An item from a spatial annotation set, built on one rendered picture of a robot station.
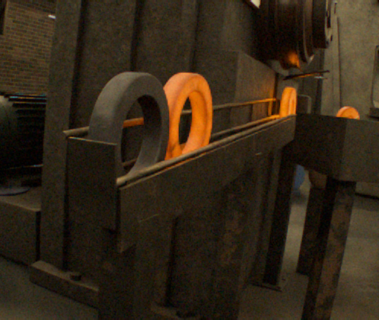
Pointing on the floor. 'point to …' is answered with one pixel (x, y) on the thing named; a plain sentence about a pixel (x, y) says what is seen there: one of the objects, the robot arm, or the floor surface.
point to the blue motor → (298, 180)
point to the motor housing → (311, 222)
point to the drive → (12, 169)
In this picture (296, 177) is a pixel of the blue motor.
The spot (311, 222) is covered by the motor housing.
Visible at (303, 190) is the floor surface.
